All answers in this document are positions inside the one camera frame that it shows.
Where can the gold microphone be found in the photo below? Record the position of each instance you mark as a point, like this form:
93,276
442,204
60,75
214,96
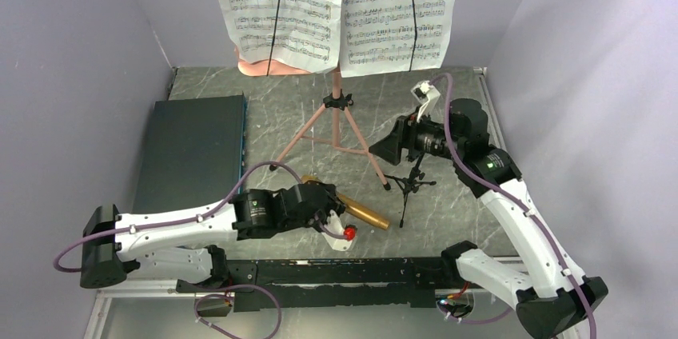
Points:
360,209

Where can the black microphone tripod stand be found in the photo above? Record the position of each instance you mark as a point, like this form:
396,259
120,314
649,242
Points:
411,184

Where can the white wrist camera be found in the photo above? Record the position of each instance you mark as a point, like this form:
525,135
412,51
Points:
427,96
334,233

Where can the sheet music page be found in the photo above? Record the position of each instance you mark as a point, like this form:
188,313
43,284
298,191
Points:
283,37
389,36

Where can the black folder book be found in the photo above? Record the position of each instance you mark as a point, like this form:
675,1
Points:
192,153

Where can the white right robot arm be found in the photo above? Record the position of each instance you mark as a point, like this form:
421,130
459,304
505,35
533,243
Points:
554,296

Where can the aluminium table edge rail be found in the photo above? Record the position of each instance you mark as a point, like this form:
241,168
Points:
494,125

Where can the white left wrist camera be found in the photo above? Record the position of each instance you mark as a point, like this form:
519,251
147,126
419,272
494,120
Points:
334,233

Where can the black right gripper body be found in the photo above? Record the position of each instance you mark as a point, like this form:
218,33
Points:
424,137

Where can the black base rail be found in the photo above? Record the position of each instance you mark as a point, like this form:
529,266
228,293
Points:
417,282

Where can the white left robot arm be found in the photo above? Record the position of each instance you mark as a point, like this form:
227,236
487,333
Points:
183,243

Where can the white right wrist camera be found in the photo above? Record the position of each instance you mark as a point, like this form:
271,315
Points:
427,96

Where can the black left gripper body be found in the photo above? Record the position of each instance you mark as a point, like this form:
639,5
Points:
322,216

